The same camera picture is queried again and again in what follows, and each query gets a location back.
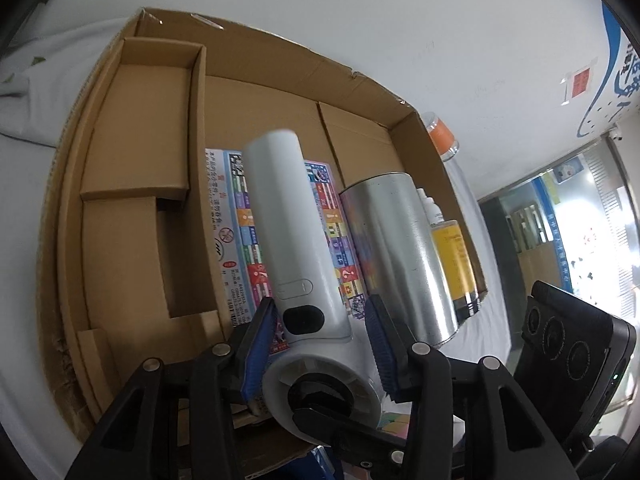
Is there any white handheld fan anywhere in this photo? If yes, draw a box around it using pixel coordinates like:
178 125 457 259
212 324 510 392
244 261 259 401
242 129 383 441

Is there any pastel rubik's cube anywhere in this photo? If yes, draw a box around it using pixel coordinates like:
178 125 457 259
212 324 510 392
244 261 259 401
378 396 412 439

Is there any yellow label jar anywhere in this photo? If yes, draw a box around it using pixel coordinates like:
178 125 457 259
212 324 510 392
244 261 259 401
432 220 480 325

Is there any white spray bottle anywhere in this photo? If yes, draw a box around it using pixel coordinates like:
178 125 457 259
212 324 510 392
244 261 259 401
416 188 445 226

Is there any small cardboard insert box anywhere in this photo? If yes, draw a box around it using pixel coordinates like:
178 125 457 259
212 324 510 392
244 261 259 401
80 38 205 200

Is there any orange label glass jar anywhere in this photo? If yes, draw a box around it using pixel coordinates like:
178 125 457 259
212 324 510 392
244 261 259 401
421 112 460 162

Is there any red wall notice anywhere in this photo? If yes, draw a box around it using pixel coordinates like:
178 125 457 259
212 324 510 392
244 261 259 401
560 58 598 106

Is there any large cardboard tray box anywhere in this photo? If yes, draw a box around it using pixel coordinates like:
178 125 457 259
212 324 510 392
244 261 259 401
37 8 490 476

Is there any silver metal can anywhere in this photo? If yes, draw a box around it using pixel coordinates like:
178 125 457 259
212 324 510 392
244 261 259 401
340 172 458 348

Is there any white table cloth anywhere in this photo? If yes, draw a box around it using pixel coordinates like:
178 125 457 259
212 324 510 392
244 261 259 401
1 12 512 479

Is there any colourful board game box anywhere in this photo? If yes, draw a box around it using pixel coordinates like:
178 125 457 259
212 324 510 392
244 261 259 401
205 148 368 330

